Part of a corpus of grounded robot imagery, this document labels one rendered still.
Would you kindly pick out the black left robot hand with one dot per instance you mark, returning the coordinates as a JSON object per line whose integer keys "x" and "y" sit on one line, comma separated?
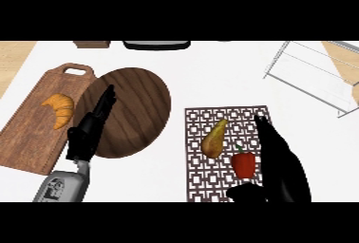
{"x": 89, "y": 129}

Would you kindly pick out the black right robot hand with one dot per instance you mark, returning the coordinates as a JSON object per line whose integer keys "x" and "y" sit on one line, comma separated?
{"x": 281, "y": 164}

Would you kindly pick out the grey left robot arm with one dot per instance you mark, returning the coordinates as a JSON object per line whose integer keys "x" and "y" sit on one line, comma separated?
{"x": 65, "y": 186}

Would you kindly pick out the red bell pepper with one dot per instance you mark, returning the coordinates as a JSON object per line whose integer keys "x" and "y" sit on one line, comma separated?
{"x": 244, "y": 164}

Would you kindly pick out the brown patterned placemat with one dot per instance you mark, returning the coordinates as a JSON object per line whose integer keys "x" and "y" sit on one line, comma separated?
{"x": 210, "y": 177}

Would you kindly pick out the golden croissant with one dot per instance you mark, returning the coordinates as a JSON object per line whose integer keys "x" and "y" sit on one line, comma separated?
{"x": 60, "y": 109}

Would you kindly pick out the round dark wooden board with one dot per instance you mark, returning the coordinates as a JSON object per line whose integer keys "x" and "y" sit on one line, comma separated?
{"x": 134, "y": 110}

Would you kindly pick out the rectangular brown cutting board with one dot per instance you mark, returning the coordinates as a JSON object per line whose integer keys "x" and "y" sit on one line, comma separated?
{"x": 32, "y": 133}

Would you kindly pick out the yellow-brown pear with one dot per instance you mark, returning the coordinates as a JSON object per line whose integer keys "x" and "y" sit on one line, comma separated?
{"x": 214, "y": 140}

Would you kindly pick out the small brown wooden box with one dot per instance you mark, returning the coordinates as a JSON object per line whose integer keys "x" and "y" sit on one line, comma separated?
{"x": 91, "y": 44}

